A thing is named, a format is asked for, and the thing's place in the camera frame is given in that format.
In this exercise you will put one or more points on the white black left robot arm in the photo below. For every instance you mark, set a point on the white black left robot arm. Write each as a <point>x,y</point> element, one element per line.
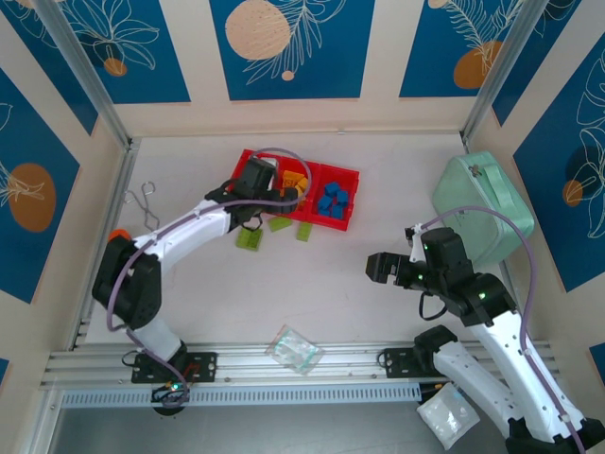
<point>189,227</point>

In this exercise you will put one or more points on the blue lego brick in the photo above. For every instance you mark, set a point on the blue lego brick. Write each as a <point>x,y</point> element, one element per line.
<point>325,205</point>
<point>343,197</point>
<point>332,188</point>
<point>337,211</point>

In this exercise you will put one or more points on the orange round knob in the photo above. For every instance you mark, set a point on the orange round knob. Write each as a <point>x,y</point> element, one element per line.
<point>118,234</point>

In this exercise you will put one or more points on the mint green zipper case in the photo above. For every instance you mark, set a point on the mint green zipper case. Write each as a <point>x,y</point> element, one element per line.
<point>472,198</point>

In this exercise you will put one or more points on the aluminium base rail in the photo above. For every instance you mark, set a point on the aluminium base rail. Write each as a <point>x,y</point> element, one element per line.
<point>350,364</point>

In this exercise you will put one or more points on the clear plastic bag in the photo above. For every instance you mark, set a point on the clear plastic bag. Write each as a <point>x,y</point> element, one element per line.
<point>294,350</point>

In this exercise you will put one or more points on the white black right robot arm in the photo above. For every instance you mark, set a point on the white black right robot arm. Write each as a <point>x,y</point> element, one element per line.
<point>510,359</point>

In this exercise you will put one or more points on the large green lego brick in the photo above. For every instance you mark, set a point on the large green lego brick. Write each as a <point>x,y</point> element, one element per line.
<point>249,240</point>

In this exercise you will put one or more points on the aluminium side rail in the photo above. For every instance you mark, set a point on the aluminium side rail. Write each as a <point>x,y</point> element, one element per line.
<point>119,184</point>

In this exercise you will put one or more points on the aluminium frame post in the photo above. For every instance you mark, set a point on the aluminium frame post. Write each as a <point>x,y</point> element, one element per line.
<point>85,71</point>
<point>501,71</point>

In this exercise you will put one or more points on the white plastic bag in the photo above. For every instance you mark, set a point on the white plastic bag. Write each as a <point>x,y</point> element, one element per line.
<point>449,416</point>

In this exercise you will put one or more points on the red plastic bin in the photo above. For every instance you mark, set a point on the red plastic bin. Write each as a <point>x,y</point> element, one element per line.
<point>241,170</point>
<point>352,189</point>
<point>309,208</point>

